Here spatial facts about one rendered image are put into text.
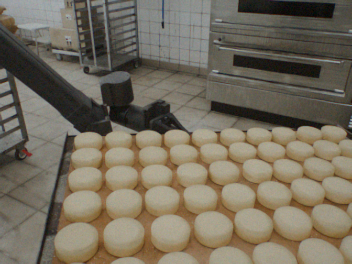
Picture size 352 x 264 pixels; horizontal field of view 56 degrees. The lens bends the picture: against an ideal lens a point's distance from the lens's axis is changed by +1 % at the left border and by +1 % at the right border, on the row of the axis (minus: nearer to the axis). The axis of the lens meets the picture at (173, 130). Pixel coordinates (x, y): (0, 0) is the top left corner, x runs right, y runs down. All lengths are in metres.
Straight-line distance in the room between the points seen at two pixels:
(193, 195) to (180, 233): 0.08
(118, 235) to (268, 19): 2.49
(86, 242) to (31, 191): 1.91
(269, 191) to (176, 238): 0.17
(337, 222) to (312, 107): 2.43
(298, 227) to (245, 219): 0.07
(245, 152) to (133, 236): 0.28
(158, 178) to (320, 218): 0.23
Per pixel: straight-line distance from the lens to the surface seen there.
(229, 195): 0.50
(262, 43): 2.85
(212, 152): 0.59
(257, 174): 0.56
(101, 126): 0.74
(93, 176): 0.52
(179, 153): 0.58
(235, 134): 0.67
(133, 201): 0.47
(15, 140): 2.64
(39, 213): 2.12
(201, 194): 0.49
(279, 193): 0.53
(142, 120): 0.71
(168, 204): 0.46
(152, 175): 0.52
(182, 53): 4.34
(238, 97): 3.04
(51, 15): 5.74
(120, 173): 0.52
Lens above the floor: 1.32
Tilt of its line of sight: 28 degrees down
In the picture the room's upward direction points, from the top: straight up
